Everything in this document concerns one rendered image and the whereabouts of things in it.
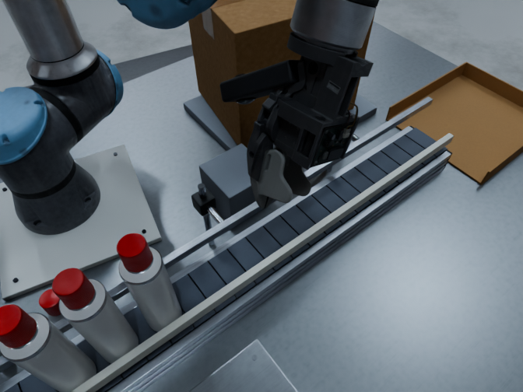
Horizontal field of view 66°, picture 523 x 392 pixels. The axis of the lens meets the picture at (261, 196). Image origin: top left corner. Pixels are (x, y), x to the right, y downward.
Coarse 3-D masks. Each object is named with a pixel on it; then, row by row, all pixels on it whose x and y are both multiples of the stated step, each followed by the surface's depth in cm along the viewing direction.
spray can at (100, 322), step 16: (64, 272) 42; (80, 272) 42; (64, 288) 41; (80, 288) 41; (96, 288) 45; (64, 304) 43; (80, 304) 43; (96, 304) 44; (112, 304) 48; (80, 320) 44; (96, 320) 45; (112, 320) 48; (96, 336) 47; (112, 336) 49; (128, 336) 53; (112, 352) 52
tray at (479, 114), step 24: (456, 72) 104; (480, 72) 103; (408, 96) 95; (432, 96) 101; (456, 96) 101; (480, 96) 101; (504, 96) 101; (408, 120) 96; (432, 120) 96; (456, 120) 96; (480, 120) 96; (504, 120) 96; (456, 144) 90; (480, 144) 90; (504, 144) 90; (480, 168) 86
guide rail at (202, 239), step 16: (416, 112) 79; (384, 128) 75; (352, 144) 72; (336, 160) 70; (256, 208) 63; (224, 224) 61; (192, 240) 59; (208, 240) 60; (176, 256) 58; (64, 320) 52; (0, 368) 49
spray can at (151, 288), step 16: (128, 240) 45; (144, 240) 45; (128, 256) 44; (144, 256) 45; (160, 256) 49; (128, 272) 47; (144, 272) 47; (160, 272) 48; (128, 288) 48; (144, 288) 47; (160, 288) 50; (144, 304) 51; (160, 304) 52; (176, 304) 56; (160, 320) 55
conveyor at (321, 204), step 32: (416, 128) 87; (384, 160) 81; (320, 192) 76; (352, 192) 76; (384, 192) 76; (288, 224) 72; (224, 256) 67; (256, 256) 67; (192, 288) 63; (128, 320) 60; (96, 352) 57; (160, 352) 58; (32, 384) 55
